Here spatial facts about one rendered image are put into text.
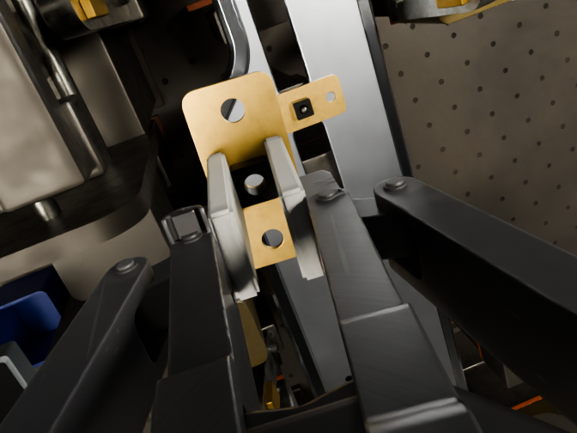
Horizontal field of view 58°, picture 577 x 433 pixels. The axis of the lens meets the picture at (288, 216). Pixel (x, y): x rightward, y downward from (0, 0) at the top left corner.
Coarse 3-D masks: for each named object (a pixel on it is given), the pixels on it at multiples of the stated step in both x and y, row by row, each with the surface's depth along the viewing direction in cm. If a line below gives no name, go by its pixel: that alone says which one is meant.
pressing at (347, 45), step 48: (240, 0) 45; (288, 0) 46; (336, 0) 47; (240, 48) 46; (336, 48) 48; (384, 96) 51; (336, 144) 52; (384, 144) 53; (288, 288) 56; (288, 336) 58; (336, 336) 60; (432, 336) 62; (336, 384) 62
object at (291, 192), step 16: (272, 144) 20; (272, 160) 18; (288, 160) 18; (288, 176) 16; (288, 192) 15; (304, 192) 15; (288, 208) 15; (304, 208) 15; (288, 224) 15; (304, 224) 15; (304, 240) 16; (304, 256) 16; (320, 256) 16; (304, 272) 16; (320, 272) 16
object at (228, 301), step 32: (192, 224) 14; (192, 256) 13; (192, 288) 12; (224, 288) 12; (192, 320) 11; (224, 320) 10; (192, 352) 10; (224, 352) 9; (160, 384) 8; (192, 384) 8; (224, 384) 8; (160, 416) 7; (192, 416) 7; (224, 416) 7
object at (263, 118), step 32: (192, 96) 21; (224, 96) 21; (256, 96) 21; (192, 128) 21; (224, 128) 21; (256, 128) 22; (256, 160) 22; (256, 192) 22; (256, 224) 23; (256, 256) 24; (288, 256) 24
